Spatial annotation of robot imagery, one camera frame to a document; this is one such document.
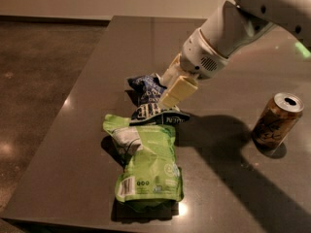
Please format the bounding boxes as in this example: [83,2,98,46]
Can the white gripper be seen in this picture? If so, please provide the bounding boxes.
[158,28,228,109]

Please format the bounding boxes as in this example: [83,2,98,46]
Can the green rice chip bag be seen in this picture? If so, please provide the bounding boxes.
[103,115,184,212]

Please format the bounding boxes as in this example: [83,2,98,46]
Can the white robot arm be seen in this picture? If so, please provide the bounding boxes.
[159,0,311,109]

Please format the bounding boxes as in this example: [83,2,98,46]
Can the blue chip bag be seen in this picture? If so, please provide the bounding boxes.
[127,75,190,125]

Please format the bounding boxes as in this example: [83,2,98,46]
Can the brown soda can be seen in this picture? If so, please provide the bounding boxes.
[252,92,304,151]

